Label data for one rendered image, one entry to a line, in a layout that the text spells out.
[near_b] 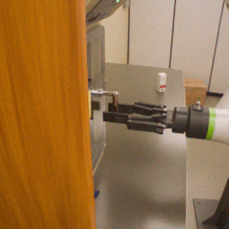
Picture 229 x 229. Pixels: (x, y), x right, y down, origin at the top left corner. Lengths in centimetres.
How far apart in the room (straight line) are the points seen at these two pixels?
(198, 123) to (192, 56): 295
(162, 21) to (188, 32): 39
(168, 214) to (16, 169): 43
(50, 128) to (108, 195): 42
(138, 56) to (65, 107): 332
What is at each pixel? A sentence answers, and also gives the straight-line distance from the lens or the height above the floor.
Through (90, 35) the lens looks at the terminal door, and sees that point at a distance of 57.
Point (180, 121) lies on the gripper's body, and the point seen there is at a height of 116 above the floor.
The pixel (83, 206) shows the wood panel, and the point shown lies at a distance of 45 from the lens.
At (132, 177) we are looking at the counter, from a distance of 79.
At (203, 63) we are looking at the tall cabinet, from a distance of 362.
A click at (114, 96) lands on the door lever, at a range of 68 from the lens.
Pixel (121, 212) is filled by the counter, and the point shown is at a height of 94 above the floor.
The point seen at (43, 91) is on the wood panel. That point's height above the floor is 136.
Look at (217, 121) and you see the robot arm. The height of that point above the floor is 117.
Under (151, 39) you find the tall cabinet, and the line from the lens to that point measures 354.
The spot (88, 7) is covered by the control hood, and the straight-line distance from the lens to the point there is 37.
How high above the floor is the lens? 149
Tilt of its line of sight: 30 degrees down
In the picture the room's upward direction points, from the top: straight up
